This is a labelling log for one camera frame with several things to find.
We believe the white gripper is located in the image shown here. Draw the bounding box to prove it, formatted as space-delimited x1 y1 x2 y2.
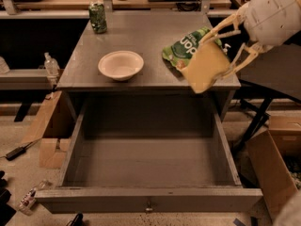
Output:
199 0 301 79

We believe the green and yellow sponge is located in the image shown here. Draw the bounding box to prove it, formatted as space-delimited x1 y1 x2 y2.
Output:
180 41 230 93

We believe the open grey top drawer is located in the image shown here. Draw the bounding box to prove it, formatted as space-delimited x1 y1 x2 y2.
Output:
37 93 262 213

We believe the small white pump bottle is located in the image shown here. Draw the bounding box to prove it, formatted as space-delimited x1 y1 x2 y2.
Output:
223 43 231 55

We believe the black folding chair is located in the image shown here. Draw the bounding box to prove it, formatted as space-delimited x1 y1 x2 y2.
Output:
231 33 301 153

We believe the green chip bag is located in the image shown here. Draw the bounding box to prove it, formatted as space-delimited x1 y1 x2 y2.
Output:
162 26 210 71

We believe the grey wooden cabinet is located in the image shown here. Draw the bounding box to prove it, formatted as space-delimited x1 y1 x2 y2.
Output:
56 10 242 122

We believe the cardboard box at right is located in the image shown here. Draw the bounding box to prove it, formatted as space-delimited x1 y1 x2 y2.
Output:
246 116 301 220

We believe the white bowl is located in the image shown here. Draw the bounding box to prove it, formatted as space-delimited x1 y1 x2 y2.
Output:
98 51 144 81

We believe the green soda can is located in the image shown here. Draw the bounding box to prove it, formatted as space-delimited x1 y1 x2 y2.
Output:
88 2 107 34

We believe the clear plastic bottle on bench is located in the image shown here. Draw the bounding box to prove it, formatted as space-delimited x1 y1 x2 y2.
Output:
44 53 60 76

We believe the wooden block on floor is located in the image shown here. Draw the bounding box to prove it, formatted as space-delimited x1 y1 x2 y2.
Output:
39 138 71 169

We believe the black power adapter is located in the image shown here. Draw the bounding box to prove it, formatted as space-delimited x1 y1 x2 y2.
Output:
6 147 26 161

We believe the plastic bottle on floor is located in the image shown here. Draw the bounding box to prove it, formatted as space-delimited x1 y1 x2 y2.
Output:
18 180 51 216

